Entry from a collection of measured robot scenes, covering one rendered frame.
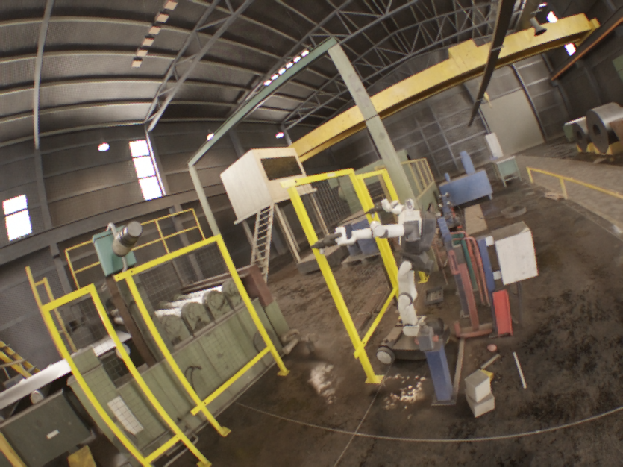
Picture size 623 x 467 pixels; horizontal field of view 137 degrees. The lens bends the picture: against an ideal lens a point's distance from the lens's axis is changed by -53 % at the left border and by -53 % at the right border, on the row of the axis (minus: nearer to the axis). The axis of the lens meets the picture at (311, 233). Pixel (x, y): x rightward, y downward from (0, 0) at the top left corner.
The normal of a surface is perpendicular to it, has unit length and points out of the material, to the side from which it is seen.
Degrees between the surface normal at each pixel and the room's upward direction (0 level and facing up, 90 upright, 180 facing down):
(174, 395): 90
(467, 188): 90
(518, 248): 90
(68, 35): 173
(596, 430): 0
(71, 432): 90
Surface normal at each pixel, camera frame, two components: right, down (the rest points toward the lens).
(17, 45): 0.48, 0.88
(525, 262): -0.52, 0.29
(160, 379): 0.76, -0.28
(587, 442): -0.39, -0.92
